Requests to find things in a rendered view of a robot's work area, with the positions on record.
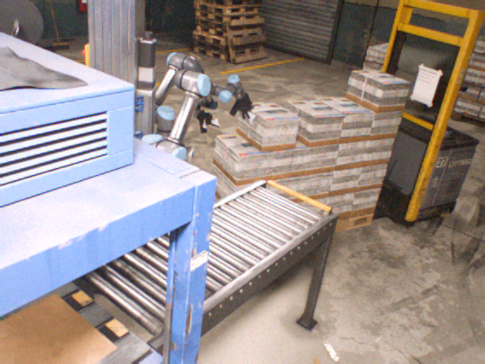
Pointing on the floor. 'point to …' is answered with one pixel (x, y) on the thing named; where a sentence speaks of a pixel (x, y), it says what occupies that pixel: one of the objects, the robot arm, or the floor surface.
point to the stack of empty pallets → (215, 23)
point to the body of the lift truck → (461, 142)
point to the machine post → (188, 273)
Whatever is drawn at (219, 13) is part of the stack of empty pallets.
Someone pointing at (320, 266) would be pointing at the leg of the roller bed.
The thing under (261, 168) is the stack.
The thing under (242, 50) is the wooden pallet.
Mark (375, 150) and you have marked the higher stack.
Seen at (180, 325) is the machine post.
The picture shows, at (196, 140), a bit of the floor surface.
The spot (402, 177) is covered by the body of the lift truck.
